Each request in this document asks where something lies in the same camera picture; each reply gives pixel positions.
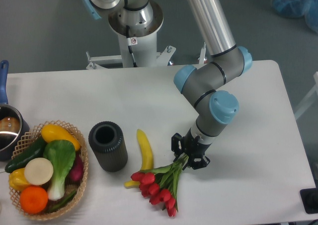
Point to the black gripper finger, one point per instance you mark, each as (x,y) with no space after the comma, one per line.
(197,163)
(176,145)

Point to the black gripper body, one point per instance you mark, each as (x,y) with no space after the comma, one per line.
(193,147)

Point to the red tulip bouquet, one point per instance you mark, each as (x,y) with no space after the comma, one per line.
(160,184)

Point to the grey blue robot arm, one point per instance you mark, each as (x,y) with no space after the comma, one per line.
(200,86)

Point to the yellow banana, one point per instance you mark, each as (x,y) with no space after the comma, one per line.
(146,150)

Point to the dark grey ribbed vase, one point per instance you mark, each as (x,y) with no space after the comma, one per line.
(106,140)

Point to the purple sweet potato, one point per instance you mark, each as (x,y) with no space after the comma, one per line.
(76,172)

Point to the black device at edge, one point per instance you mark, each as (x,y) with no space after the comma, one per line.
(310,200)

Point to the green bok choy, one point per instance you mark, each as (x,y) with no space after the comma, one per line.
(61,154)

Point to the yellow squash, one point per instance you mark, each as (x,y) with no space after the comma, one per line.
(52,132)

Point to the green bean pod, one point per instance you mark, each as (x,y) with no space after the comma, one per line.
(62,203)

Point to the woven wicker basket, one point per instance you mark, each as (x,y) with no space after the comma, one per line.
(77,187)

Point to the dark green cucumber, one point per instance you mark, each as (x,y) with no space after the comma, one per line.
(35,150)

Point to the white round radish slice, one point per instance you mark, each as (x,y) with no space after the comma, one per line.
(38,171)

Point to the orange fruit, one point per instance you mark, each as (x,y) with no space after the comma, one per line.
(33,199)

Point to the blue saucepan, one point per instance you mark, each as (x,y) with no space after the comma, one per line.
(12,124)

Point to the yellow bell pepper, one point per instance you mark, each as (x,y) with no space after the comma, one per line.
(18,181)

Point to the blue plastic bag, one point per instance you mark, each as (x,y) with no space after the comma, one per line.
(308,9)

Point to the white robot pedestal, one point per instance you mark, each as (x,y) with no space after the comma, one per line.
(137,36)

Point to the white frame at right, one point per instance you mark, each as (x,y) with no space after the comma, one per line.
(307,100)

